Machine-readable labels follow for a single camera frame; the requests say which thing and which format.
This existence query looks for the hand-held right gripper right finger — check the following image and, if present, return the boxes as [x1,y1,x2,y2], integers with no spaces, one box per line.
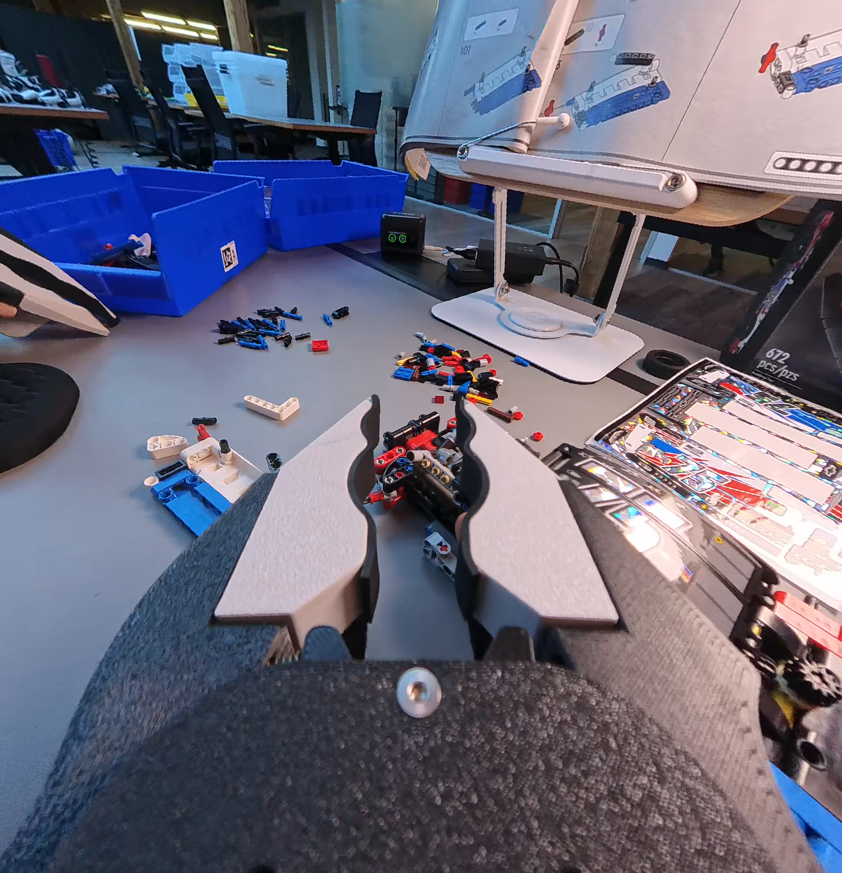
[454,397,621,645]

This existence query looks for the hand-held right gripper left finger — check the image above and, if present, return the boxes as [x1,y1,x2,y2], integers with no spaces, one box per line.
[213,394,382,659]

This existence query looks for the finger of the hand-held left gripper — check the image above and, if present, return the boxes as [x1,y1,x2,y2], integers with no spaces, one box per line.
[0,292,113,340]
[0,218,120,328]

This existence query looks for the blue and white lego assembly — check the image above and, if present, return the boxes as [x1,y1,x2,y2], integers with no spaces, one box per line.
[145,423,265,537]

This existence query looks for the white L-shaped lego beam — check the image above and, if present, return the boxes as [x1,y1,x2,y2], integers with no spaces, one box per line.
[244,394,301,421]

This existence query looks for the lego pieces in bin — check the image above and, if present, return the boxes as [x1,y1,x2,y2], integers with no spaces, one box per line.
[90,232,160,271]

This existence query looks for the partly built lego car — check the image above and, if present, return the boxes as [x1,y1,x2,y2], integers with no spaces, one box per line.
[365,409,842,873]

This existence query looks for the pile of mixed lego pieces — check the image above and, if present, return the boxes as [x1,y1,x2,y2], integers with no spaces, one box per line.
[392,332,505,405]

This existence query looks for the black lego box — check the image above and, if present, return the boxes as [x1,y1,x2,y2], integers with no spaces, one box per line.
[720,200,842,405]

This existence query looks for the lego instruction booklet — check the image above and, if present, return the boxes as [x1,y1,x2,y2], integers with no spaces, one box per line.
[398,0,842,200]

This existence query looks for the blue plastic crate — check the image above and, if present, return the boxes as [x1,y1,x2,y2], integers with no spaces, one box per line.
[35,128,77,171]

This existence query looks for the blue plastic bin with label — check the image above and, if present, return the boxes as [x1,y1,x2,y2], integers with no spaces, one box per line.
[0,166,268,318]

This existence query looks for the pile of black white items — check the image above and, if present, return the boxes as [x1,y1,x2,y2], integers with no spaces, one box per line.
[0,48,88,110]

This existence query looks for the pile of blue black pins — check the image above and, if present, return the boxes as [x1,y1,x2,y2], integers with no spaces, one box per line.
[216,306,350,352]

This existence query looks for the white book stand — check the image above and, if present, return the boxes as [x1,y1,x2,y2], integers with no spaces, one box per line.
[431,102,793,384]

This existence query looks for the holographic sticker sheet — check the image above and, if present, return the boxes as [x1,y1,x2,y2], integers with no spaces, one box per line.
[590,356,842,612]

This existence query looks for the black office chair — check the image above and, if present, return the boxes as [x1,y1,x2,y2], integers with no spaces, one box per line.
[348,89,383,166]
[181,65,241,168]

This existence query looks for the large black power adapter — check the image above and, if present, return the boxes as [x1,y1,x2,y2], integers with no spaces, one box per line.
[476,239,549,285]

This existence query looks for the black device with green lights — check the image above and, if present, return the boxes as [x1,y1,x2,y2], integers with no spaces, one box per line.
[380,212,427,257]

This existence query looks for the black cable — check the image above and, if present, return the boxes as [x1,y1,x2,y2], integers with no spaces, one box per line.
[536,241,581,296]

